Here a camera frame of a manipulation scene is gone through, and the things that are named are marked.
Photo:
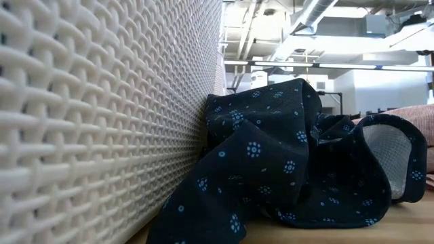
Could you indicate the grey rectangular air duct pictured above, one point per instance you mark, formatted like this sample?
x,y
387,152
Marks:
x,y
342,27

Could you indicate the navy floral print garment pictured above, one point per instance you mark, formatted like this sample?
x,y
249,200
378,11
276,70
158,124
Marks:
x,y
264,162

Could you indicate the white pillar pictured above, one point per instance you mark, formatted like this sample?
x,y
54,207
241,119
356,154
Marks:
x,y
258,79

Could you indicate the grey ceiling pipe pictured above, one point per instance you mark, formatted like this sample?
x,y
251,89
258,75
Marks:
x,y
245,30
255,27

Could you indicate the black frame stand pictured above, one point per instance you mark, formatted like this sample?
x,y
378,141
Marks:
x,y
325,92

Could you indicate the black pole stand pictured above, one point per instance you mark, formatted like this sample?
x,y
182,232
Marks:
x,y
232,89

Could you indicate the pink garment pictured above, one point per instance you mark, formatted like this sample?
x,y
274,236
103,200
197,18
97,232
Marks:
x,y
420,118

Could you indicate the white woven plastic basket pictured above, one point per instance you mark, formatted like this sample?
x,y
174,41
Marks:
x,y
101,118

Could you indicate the silver round ventilation duct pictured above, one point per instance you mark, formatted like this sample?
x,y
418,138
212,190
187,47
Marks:
x,y
312,13

